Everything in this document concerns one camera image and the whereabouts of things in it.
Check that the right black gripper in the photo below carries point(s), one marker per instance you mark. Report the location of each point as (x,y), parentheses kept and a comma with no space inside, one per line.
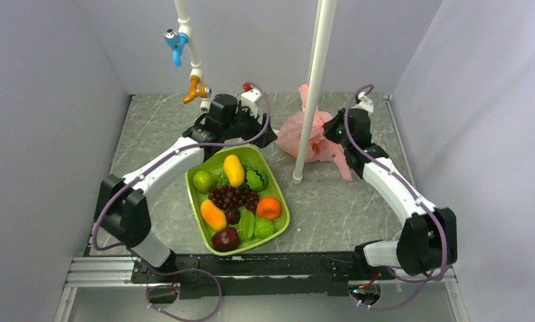
(329,127)

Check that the small fake watermelon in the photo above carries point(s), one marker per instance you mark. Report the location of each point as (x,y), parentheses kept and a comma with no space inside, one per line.
(256,179)

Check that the blue tap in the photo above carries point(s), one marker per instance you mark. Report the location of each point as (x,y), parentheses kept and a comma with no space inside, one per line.
(176,41)

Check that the orange yellow fake mango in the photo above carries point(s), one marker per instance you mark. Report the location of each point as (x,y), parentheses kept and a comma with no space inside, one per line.
(213,216)

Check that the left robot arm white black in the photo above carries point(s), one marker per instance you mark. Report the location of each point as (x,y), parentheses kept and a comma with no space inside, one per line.
(122,208)

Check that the white pvc pipe frame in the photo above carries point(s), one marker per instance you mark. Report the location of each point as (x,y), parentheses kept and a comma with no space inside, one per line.
(319,49)

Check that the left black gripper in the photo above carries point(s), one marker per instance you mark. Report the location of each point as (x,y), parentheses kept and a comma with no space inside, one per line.
(255,126)

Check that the dark red fake grapes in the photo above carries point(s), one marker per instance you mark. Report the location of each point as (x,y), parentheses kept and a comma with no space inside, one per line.
(228,197)

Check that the orange tap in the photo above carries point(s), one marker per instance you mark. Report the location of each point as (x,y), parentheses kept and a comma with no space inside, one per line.
(196,90)

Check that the fake green leaves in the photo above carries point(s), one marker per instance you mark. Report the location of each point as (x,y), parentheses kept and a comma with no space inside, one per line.
(222,179)

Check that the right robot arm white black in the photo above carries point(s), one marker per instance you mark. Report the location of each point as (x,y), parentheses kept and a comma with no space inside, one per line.
(428,239)

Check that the orange fake tangerine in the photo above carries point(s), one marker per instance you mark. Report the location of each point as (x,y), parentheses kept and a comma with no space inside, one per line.
(269,208)

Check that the dark red fake apple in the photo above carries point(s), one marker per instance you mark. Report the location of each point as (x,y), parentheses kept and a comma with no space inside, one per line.
(226,240)

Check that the pink plastic bag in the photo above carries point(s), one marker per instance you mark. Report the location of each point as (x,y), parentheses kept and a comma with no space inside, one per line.
(319,148)

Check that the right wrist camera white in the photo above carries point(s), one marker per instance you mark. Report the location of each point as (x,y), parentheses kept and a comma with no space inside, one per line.
(365,103)

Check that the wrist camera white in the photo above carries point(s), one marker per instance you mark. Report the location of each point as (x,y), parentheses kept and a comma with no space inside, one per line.
(365,103)
(250,98)

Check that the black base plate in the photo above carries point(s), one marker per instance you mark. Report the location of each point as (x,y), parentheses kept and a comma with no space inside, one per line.
(206,275)

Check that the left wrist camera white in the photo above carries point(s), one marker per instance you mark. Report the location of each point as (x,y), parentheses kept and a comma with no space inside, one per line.
(250,98)

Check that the green fake starfruit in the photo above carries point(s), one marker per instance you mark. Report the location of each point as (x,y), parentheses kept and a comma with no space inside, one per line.
(247,225)

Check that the green fake lime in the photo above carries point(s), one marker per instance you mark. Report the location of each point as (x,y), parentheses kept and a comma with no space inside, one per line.
(263,228)

